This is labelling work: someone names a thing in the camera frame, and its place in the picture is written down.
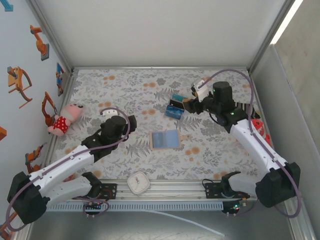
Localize small circuit board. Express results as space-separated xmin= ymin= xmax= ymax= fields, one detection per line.
xmin=221 ymin=199 xmax=247 ymax=216
xmin=83 ymin=201 xmax=103 ymax=214

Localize white light strip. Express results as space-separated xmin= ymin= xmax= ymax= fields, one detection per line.
xmin=271 ymin=0 xmax=304 ymax=46

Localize floral patterned table mat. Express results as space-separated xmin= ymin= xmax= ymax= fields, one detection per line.
xmin=53 ymin=68 xmax=273 ymax=181

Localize black VIP card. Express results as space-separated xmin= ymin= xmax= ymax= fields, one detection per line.
xmin=169 ymin=98 xmax=185 ymax=108

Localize red plush monster toy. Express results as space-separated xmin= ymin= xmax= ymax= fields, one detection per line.
xmin=251 ymin=118 xmax=272 ymax=147

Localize thin white tube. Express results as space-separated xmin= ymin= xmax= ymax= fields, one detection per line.
xmin=146 ymin=209 xmax=226 ymax=238

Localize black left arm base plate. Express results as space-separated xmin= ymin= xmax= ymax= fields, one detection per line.
xmin=71 ymin=183 xmax=118 ymax=201

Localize black white striped sock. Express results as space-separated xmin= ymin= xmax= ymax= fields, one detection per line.
xmin=233 ymin=101 xmax=261 ymax=120

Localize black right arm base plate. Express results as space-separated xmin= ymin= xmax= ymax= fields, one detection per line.
xmin=204 ymin=181 xmax=251 ymax=200

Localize pink plush doll red dress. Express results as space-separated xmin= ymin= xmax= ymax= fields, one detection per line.
xmin=47 ymin=103 xmax=85 ymax=137

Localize white slotted cable duct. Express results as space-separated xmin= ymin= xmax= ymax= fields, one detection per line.
xmin=44 ymin=201 xmax=225 ymax=213

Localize aluminium frame rail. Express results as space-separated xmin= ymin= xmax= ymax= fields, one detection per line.
xmin=71 ymin=65 xmax=251 ymax=71
xmin=47 ymin=179 xmax=301 ymax=203
xmin=249 ymin=71 xmax=316 ymax=240
xmin=39 ymin=71 xmax=78 ymax=182

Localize aluminium frame post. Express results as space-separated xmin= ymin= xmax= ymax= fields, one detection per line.
xmin=246 ymin=0 xmax=297 ymax=73
xmin=26 ymin=0 xmax=76 ymax=76

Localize white square clock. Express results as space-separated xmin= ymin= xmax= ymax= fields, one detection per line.
xmin=126 ymin=171 xmax=152 ymax=197

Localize blue card box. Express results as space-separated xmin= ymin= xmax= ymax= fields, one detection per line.
xmin=164 ymin=92 xmax=188 ymax=121

